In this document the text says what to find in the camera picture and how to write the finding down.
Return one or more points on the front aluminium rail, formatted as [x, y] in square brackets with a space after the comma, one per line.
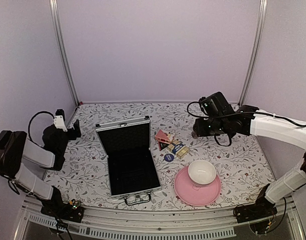
[114, 224]

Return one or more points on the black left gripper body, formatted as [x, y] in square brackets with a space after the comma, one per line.
[62, 146]

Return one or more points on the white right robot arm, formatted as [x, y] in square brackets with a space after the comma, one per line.
[257, 122]

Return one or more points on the blue dealer button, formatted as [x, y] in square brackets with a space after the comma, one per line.
[169, 157]

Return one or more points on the pink plate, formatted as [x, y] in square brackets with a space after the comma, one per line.
[192, 194]

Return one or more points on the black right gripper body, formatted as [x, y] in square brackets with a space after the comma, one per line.
[216, 128]

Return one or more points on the right aluminium frame post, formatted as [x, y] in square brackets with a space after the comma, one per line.
[254, 51]

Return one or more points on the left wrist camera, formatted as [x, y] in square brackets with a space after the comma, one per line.
[59, 120]

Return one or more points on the blue gold card deck box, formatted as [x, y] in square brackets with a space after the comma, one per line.
[178, 148]

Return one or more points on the left aluminium frame post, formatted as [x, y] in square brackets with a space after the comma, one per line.
[64, 58]

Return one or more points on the white bowl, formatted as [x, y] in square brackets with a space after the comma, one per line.
[202, 172]

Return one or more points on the black triangular card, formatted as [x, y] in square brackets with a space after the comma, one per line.
[162, 145]

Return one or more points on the aluminium poker case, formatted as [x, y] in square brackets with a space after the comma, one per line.
[131, 168]

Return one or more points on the aluminium frame post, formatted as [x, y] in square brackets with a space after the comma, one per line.
[254, 51]
[64, 58]

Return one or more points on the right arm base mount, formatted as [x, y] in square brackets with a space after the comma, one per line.
[251, 212]

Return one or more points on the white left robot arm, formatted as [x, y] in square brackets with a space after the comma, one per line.
[15, 146]

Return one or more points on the pink card deck box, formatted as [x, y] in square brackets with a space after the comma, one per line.
[164, 136]

